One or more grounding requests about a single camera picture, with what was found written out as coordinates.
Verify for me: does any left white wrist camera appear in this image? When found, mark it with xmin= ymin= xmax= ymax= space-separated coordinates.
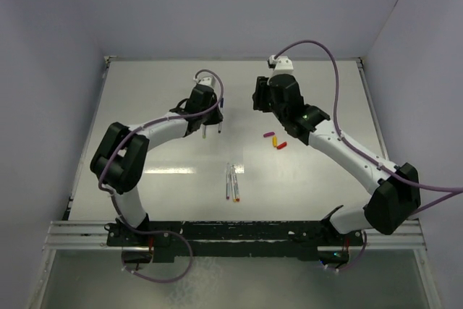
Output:
xmin=194 ymin=75 xmax=217 ymax=90

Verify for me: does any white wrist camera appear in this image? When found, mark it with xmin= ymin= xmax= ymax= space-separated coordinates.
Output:
xmin=267 ymin=55 xmax=294 ymax=77
xmin=194 ymin=75 xmax=217 ymax=90

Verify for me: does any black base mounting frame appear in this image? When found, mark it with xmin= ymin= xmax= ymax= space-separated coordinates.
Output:
xmin=104 ymin=221 xmax=363 ymax=263

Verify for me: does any red pen cap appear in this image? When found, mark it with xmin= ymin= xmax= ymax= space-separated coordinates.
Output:
xmin=276 ymin=142 xmax=287 ymax=150

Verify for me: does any aluminium rail right side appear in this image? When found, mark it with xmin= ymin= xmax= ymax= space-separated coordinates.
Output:
xmin=356 ymin=57 xmax=409 ymax=220

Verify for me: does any aluminium rail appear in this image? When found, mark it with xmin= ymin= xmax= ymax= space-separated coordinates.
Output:
xmin=43 ymin=220 xmax=427 ymax=250
xmin=356 ymin=57 xmax=409 ymax=220

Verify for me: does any purple cable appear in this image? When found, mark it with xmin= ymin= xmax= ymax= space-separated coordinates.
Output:
xmin=98 ymin=69 xmax=227 ymax=283
xmin=274 ymin=40 xmax=463 ymax=276

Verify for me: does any purple marker pen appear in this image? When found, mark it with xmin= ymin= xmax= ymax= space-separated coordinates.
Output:
xmin=226 ymin=163 xmax=231 ymax=200

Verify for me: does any yellow marker pen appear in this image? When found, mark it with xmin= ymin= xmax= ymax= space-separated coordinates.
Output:
xmin=229 ymin=165 xmax=237 ymax=203

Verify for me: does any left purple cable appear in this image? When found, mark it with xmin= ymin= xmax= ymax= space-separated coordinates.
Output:
xmin=98 ymin=69 xmax=227 ymax=283

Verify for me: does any aluminium rail front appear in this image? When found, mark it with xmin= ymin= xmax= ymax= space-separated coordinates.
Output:
xmin=43 ymin=220 xmax=427 ymax=250

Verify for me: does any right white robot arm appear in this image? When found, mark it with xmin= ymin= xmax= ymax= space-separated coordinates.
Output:
xmin=252 ymin=74 xmax=421 ymax=245

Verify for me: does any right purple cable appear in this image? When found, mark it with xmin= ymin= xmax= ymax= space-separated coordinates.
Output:
xmin=274 ymin=40 xmax=463 ymax=276

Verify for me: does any red marker pen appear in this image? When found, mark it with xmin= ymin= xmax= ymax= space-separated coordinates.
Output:
xmin=231 ymin=165 xmax=240 ymax=203

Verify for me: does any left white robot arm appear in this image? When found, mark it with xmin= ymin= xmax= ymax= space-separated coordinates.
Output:
xmin=90 ymin=83 xmax=223 ymax=245

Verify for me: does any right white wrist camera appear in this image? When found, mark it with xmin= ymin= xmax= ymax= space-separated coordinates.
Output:
xmin=267 ymin=55 xmax=294 ymax=77

